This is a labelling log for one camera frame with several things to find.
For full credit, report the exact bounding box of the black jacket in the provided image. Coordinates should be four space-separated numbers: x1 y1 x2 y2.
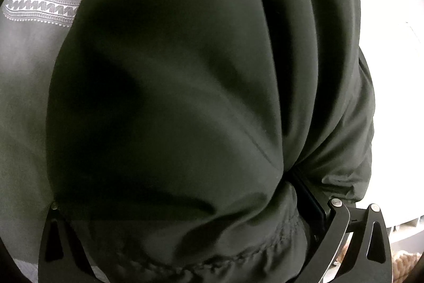
45 0 376 283

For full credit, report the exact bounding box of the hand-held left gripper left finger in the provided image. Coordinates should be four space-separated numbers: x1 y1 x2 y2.
38 201 111 283

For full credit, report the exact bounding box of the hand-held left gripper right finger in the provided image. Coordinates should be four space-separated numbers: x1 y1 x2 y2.
290 167 393 283

